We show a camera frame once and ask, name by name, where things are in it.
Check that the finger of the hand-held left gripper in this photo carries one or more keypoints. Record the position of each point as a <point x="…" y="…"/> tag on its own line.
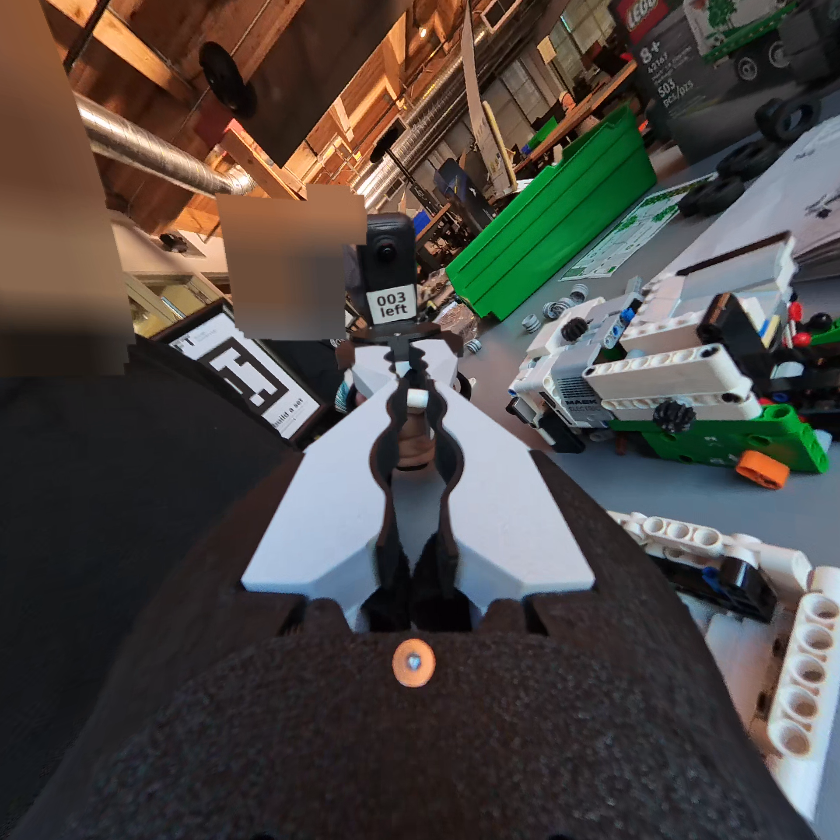
<point x="441" y="362"/>
<point x="374" y="371"/>

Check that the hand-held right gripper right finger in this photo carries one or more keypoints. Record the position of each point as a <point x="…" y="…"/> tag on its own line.
<point x="518" y="525"/>

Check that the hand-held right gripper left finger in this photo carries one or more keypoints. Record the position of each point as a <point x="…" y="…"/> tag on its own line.
<point x="315" y="525"/>

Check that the tiny white lego piece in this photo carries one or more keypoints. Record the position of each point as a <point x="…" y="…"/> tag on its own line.
<point x="417" y="400"/>

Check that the small white lego sub-assembly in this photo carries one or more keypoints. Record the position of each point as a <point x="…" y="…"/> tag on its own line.
<point x="784" y="571"/>

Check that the group of grey lego wheel hubs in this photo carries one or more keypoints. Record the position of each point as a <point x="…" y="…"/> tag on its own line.
<point x="558" y="308"/>

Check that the large lego truck model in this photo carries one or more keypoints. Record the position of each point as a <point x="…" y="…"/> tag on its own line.
<point x="663" y="380"/>

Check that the black lego box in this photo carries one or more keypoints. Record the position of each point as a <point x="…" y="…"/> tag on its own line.
<point x="695" y="118"/>

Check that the lego instruction booklet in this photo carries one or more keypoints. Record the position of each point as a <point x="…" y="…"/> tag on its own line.
<point x="787" y="184"/>

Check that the person's left hand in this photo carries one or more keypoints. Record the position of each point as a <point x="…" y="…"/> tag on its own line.
<point x="415" y="439"/>

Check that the green plastic bin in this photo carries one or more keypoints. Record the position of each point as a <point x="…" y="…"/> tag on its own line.
<point x="558" y="216"/>

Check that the person's black clothing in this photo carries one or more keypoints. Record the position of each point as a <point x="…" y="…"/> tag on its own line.
<point x="98" y="525"/>

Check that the green and white sticker sheet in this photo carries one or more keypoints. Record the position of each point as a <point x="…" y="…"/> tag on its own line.
<point x="623" y="243"/>

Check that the black round ceiling lamp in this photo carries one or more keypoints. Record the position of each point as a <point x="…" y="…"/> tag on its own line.
<point x="226" y="79"/>

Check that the silver ventilation duct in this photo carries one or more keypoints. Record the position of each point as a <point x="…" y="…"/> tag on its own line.
<point x="426" y="124"/>
<point x="151" y="151"/>

